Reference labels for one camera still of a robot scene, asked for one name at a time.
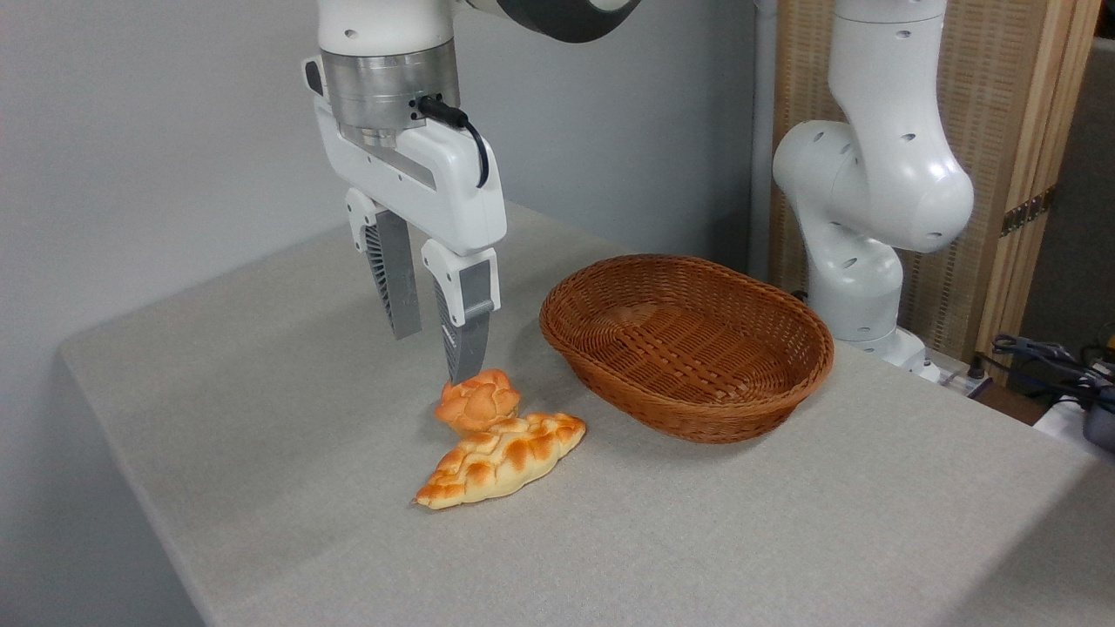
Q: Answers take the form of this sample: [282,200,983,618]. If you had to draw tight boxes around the bundle of dark cables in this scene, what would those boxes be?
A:
[991,334,1115,412]

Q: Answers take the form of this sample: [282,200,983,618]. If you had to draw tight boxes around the small round bread bun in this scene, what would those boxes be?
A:
[435,368,522,437]

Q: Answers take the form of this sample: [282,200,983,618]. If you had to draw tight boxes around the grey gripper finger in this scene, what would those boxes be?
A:
[422,239,502,385]
[346,186,424,341]

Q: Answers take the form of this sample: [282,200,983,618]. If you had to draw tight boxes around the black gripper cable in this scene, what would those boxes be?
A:
[416,95,491,189]

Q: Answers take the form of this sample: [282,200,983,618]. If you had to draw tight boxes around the wooden lattice folding screen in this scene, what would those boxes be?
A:
[771,0,1104,386]

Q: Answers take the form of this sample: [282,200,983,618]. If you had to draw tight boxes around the brown wicker basket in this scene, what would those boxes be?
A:
[538,254,835,446]

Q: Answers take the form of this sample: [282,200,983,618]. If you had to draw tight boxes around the long braided bread loaf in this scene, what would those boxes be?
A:
[413,412,586,511]

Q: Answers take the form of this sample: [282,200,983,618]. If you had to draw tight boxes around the brass screen hinge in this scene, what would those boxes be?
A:
[1000,185,1058,238]

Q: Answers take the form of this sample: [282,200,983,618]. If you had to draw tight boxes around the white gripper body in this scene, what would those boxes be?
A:
[302,57,508,259]

